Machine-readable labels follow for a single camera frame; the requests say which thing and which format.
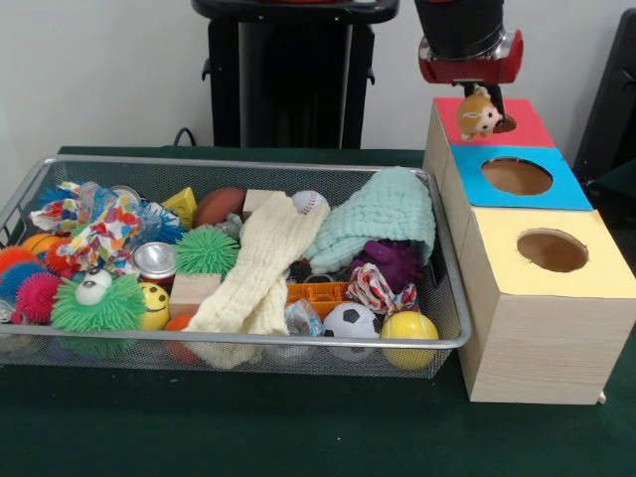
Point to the brown monkey plush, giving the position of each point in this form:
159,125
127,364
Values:
477,116

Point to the wooden box with three holes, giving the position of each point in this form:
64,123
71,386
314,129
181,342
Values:
546,338

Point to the purple fuzzy ball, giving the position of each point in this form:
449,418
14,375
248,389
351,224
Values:
392,258

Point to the green spiky ball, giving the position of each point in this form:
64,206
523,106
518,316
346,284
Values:
206,251

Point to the dark green table cloth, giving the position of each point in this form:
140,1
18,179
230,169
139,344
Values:
248,432

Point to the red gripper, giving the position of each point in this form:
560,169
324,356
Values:
472,72

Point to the green spiky toy with eyes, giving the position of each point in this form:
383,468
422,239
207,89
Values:
114,308

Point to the cream waffle cloth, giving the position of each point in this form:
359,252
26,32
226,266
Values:
258,268

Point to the black and white soccer ball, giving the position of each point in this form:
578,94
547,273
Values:
350,320

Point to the multicolour spiky caterpillar toy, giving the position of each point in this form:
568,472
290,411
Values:
30,298

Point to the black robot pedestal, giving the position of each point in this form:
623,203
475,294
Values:
288,74

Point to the light wooden block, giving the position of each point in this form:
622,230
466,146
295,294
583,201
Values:
194,293

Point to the mint green waffle cloth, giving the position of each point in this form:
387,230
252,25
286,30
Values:
372,218

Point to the black stand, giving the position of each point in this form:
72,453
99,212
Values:
616,99

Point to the plain yellow ball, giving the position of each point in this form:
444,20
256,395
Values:
407,328

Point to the shallow metal mesh bin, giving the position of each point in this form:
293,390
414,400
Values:
348,175

